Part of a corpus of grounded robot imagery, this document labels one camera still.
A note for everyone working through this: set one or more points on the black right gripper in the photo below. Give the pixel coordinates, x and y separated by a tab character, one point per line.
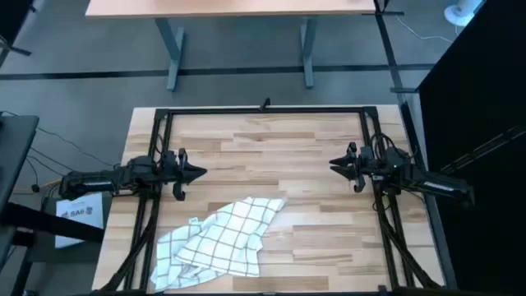
365	164

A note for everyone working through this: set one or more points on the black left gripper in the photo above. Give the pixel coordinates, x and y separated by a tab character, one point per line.
170	170

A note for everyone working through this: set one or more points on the white checked towel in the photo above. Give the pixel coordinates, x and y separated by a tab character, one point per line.
230	238

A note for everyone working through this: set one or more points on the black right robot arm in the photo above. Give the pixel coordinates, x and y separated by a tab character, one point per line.
435	185

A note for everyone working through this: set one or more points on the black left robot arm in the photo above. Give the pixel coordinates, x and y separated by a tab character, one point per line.
94	181

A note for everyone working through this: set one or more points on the white paper sign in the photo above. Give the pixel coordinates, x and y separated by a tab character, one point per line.
80	218

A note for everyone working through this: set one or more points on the grey desk leg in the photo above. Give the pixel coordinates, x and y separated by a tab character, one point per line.
173	49
308	49

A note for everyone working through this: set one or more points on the dark grey box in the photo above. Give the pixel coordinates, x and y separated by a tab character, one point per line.
70	254

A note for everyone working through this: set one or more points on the black side panel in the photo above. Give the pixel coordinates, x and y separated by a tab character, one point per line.
472	82

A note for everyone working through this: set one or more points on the black beam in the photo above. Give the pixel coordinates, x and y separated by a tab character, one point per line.
49	224

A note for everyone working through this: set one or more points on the light wooden desk top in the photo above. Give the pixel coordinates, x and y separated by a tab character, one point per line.
230	7

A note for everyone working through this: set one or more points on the dark grey side desk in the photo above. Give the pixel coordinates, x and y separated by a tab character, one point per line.
14	152

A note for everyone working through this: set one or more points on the white fan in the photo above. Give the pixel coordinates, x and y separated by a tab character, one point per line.
460	12

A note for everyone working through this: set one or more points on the black metal table frame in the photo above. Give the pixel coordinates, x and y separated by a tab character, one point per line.
263	110

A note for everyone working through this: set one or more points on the black rig post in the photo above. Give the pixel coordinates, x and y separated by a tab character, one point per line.
388	49

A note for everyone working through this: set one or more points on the black slanted rail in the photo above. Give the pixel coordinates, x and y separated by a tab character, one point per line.
485	150

